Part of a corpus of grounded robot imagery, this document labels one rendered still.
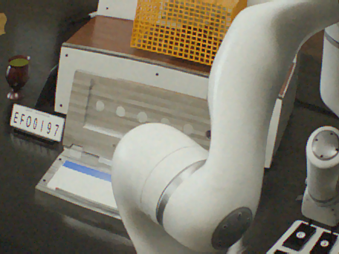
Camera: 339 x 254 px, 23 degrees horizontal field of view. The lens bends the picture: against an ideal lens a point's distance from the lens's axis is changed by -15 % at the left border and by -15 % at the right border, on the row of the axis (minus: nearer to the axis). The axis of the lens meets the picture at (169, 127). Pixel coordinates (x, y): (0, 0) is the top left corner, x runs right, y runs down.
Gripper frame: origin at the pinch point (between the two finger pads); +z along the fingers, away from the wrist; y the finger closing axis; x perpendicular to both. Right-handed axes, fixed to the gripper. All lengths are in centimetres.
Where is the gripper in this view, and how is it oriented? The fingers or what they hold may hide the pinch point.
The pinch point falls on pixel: (323, 220)
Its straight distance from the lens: 171.8
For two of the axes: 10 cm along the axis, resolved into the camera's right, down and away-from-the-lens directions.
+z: 1.8, 5.2, 8.3
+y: 8.5, 3.5, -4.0
